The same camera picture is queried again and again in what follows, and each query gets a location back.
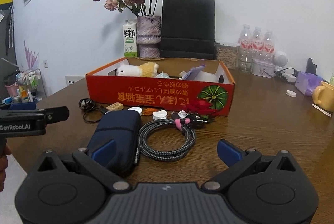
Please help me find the black earphone cable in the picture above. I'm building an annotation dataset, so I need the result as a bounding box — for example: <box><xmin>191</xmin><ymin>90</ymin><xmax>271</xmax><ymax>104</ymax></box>
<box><xmin>78</xmin><ymin>97</ymin><xmax>110</xmax><ymax>125</ymax></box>

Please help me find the navy zippered pouch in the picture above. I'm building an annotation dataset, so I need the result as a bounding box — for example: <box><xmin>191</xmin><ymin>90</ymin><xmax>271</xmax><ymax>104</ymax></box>
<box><xmin>87</xmin><ymin>110</ymin><xmax>141</xmax><ymax>178</ymax></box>

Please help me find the large white bottle cap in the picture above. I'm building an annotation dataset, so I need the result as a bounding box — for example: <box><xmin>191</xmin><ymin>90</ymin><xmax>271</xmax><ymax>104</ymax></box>
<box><xmin>129</xmin><ymin>106</ymin><xmax>143</xmax><ymax>115</ymax></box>

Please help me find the white yellow plush sheep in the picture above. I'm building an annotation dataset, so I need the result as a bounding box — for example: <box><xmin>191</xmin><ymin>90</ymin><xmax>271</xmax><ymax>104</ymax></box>
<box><xmin>116</xmin><ymin>62</ymin><xmax>159</xmax><ymax>78</ymax></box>

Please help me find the red artificial rose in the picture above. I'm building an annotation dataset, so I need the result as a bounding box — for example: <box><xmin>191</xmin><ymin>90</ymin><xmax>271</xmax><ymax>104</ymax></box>
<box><xmin>183</xmin><ymin>99</ymin><xmax>220</xmax><ymax>118</ymax></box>

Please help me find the braided black cable coil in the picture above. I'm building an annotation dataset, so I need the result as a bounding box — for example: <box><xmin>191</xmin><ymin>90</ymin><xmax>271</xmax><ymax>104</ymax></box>
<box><xmin>137</xmin><ymin>116</ymin><xmax>210</xmax><ymax>162</ymax></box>

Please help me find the clear plastic bag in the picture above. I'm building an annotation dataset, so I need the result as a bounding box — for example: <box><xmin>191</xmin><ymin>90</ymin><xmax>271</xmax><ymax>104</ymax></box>
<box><xmin>156</xmin><ymin>72</ymin><xmax>170</xmax><ymax>79</ymax></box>

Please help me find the small white bottle cap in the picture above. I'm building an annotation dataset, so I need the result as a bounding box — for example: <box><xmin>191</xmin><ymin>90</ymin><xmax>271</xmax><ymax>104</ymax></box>
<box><xmin>178</xmin><ymin>110</ymin><xmax>188</xmax><ymax>119</ymax></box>

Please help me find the purple fabric drawstring bag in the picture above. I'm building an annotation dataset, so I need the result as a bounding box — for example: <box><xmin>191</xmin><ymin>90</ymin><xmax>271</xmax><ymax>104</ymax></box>
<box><xmin>182</xmin><ymin>64</ymin><xmax>205</xmax><ymax>80</ymax></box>

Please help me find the person's left hand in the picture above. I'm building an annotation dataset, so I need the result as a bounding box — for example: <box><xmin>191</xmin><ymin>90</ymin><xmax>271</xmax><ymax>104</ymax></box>
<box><xmin>0</xmin><ymin>145</ymin><xmax>11</xmax><ymax>192</ymax></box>

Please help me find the beige mahjong tile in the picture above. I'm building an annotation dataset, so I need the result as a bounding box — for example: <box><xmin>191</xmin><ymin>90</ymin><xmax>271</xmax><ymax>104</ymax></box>
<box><xmin>106</xmin><ymin>103</ymin><xmax>124</xmax><ymax>111</ymax></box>

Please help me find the small white round lid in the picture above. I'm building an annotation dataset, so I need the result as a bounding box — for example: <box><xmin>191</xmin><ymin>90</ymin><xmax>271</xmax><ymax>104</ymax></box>
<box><xmin>285</xmin><ymin>90</ymin><xmax>297</xmax><ymax>98</ymax></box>

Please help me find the yellow mug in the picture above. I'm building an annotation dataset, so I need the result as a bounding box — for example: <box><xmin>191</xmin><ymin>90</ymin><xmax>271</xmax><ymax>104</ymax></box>
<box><xmin>312</xmin><ymin>81</ymin><xmax>334</xmax><ymax>112</ymax></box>

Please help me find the purple tissue pack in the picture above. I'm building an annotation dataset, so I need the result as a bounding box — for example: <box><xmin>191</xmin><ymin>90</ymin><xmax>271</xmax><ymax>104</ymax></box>
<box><xmin>295</xmin><ymin>72</ymin><xmax>323</xmax><ymax>97</ymax></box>

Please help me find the white power strip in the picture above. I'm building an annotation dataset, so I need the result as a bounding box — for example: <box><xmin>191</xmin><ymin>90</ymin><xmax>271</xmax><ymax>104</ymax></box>
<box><xmin>275</xmin><ymin>71</ymin><xmax>297</xmax><ymax>83</ymax></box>

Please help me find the green white milk carton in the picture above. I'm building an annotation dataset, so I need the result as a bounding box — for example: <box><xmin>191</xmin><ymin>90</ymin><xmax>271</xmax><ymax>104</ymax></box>
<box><xmin>123</xmin><ymin>20</ymin><xmax>138</xmax><ymax>57</ymax></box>

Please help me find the white tin box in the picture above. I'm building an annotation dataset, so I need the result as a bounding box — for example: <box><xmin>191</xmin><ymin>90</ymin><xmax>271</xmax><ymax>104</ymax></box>
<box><xmin>251</xmin><ymin>59</ymin><xmax>275</xmax><ymax>78</ymax></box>

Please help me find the red cardboard box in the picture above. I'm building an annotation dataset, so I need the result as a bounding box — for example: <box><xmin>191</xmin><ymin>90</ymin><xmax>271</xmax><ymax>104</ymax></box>
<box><xmin>85</xmin><ymin>57</ymin><xmax>235</xmax><ymax>116</ymax></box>

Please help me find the purple ceramic vase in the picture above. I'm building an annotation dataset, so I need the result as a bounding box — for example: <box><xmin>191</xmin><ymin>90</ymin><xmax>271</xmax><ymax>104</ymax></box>
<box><xmin>136</xmin><ymin>16</ymin><xmax>161</xmax><ymax>58</ymax></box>

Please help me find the empty drinking glass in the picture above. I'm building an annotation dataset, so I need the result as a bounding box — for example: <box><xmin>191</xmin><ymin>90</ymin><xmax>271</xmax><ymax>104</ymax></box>
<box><xmin>238</xmin><ymin>53</ymin><xmax>253</xmax><ymax>73</ymax></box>

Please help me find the clear jar with seeds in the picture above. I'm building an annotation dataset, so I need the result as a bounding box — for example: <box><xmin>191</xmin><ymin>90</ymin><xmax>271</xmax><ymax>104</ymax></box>
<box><xmin>215</xmin><ymin>43</ymin><xmax>239</xmax><ymax>70</ymax></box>

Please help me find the water bottle right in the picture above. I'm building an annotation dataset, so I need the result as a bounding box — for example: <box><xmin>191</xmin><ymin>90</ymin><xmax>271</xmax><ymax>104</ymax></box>
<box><xmin>263</xmin><ymin>30</ymin><xmax>275</xmax><ymax>62</ymax></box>

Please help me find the water bottle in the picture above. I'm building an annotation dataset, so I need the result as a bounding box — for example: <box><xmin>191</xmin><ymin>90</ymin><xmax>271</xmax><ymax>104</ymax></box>
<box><xmin>251</xmin><ymin>27</ymin><xmax>264</xmax><ymax>59</ymax></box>
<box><xmin>238</xmin><ymin>24</ymin><xmax>252</xmax><ymax>62</ymax></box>
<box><xmin>263</xmin><ymin>30</ymin><xmax>275</xmax><ymax>62</ymax></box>

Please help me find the water bottle middle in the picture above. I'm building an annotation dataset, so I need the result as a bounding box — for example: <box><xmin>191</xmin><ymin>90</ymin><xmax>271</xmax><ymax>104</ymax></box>
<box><xmin>251</xmin><ymin>27</ymin><xmax>264</xmax><ymax>59</ymax></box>

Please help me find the water bottle left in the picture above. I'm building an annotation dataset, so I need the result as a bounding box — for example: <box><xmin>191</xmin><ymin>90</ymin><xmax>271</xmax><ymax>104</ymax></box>
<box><xmin>238</xmin><ymin>24</ymin><xmax>252</xmax><ymax>62</ymax></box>

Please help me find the black paper shopping bag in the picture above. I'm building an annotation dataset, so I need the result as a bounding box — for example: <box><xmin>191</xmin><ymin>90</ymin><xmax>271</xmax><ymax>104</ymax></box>
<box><xmin>160</xmin><ymin>0</ymin><xmax>216</xmax><ymax>60</ymax></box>

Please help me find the metal wire shelf rack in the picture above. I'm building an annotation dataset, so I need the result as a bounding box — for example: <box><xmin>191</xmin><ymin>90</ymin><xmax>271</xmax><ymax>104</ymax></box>
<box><xmin>3</xmin><ymin>68</ymin><xmax>46</xmax><ymax>103</ymax></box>

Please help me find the white wall panel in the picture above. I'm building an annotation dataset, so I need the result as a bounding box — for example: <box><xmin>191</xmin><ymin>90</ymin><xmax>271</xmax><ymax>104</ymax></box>
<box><xmin>65</xmin><ymin>75</ymin><xmax>85</xmax><ymax>86</ymax></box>

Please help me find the white round camera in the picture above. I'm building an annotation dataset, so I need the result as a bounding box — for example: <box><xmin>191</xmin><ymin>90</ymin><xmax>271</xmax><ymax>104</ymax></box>
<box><xmin>273</xmin><ymin>51</ymin><xmax>289</xmax><ymax>68</ymax></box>

